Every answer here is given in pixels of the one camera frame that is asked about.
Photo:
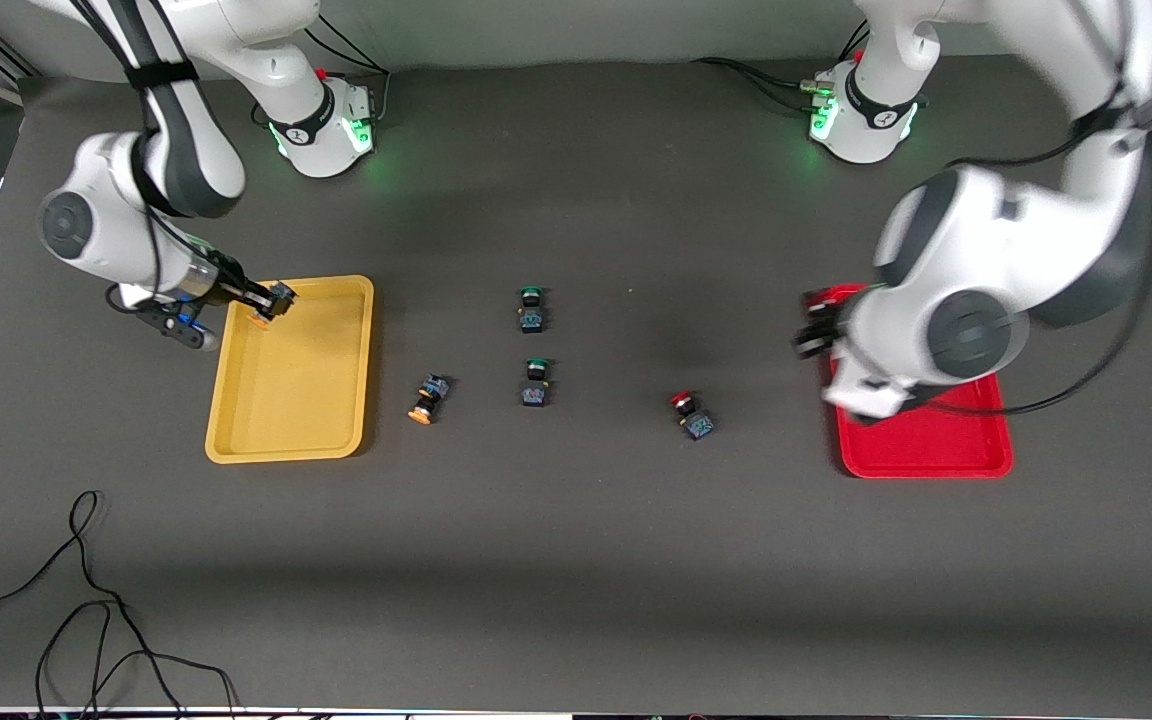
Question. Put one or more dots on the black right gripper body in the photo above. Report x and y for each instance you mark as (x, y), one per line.
(234, 285)

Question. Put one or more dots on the yellow push button switch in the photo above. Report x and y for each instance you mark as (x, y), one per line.
(282, 296)
(430, 397)

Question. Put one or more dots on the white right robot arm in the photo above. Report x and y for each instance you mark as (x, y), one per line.
(106, 225)

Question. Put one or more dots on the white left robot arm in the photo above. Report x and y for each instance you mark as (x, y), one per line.
(976, 330)

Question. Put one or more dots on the yellow plastic tray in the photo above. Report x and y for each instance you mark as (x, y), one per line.
(306, 400)

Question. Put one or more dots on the red plastic tray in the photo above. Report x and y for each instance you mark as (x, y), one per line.
(936, 452)

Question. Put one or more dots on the dark grey table mat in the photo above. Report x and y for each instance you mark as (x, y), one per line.
(576, 560)

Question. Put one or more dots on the green push button switch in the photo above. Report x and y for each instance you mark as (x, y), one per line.
(532, 311)
(535, 385)

